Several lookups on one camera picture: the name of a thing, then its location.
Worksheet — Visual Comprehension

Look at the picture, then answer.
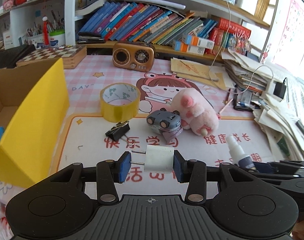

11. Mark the white power plug adapter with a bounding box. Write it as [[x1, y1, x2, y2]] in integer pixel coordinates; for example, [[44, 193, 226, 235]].
[[131, 145, 175, 173]]

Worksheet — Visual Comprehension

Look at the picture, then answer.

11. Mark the white spray bottle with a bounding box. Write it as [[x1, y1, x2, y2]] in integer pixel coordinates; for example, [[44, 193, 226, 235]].
[[226, 135, 256, 170]]

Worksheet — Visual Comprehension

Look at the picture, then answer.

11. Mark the person's hand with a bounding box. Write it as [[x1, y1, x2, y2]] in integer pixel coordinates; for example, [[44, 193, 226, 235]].
[[292, 220, 304, 240]]

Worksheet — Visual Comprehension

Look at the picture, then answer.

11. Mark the black binder clip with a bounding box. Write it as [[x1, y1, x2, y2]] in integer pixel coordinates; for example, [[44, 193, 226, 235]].
[[105, 121, 130, 141]]

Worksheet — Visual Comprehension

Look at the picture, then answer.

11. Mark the cartoon desk mat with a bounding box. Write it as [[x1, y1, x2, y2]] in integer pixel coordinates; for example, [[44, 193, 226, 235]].
[[50, 71, 280, 188]]

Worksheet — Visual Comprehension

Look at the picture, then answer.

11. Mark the grey toy car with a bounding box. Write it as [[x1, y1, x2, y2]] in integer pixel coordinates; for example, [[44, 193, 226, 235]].
[[146, 108, 182, 134]]

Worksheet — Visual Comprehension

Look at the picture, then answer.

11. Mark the pink plush paw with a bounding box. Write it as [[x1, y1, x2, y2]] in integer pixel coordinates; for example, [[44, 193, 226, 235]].
[[170, 88, 219, 137]]

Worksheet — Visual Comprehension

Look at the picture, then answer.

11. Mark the yellow tape roll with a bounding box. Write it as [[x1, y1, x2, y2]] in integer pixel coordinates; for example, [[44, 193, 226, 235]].
[[100, 83, 140, 123]]

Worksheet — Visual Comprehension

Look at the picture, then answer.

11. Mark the pink checkered tablecloth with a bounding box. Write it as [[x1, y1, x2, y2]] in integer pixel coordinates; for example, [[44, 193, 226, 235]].
[[0, 55, 293, 240]]

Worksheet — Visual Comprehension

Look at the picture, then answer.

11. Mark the stack of papers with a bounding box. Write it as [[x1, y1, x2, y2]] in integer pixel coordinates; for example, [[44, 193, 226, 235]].
[[221, 50, 304, 160]]

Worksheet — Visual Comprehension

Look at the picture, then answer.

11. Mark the yellow cardboard box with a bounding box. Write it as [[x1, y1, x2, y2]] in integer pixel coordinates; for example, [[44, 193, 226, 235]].
[[0, 59, 69, 188]]

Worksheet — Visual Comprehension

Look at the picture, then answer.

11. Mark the black power adapter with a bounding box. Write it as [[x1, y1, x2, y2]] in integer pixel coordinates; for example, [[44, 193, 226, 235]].
[[273, 78, 287, 99]]

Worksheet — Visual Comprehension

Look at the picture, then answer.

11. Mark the wooden retro radio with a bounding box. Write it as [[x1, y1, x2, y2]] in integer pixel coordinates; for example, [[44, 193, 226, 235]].
[[112, 41, 155, 73]]

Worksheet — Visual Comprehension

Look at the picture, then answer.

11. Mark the wooden chessboard box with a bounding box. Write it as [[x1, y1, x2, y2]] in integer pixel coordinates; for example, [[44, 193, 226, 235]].
[[16, 46, 87, 69]]

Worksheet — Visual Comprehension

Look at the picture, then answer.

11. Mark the white green-lid jar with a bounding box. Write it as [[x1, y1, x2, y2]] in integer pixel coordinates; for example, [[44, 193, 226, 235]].
[[49, 29, 66, 47]]

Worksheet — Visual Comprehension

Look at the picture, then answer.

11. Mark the black Yamaha keyboard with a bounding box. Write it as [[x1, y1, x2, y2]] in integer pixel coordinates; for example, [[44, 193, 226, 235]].
[[0, 44, 36, 69]]

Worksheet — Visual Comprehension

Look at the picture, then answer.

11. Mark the white bookshelf unit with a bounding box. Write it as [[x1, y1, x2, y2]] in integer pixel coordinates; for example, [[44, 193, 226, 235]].
[[0, 0, 273, 62]]

